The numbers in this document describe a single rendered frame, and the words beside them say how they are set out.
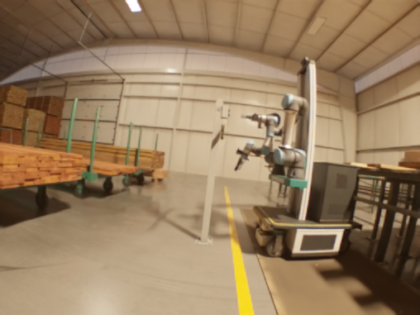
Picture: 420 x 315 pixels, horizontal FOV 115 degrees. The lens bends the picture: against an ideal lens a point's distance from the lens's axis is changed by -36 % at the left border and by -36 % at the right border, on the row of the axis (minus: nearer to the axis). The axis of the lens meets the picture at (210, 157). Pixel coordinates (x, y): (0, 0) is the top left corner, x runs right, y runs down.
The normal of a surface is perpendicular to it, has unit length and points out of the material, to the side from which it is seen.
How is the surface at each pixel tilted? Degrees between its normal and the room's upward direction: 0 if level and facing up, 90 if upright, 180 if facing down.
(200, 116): 90
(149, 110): 87
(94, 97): 90
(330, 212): 90
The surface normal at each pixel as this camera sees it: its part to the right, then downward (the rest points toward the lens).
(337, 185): 0.03, -0.10
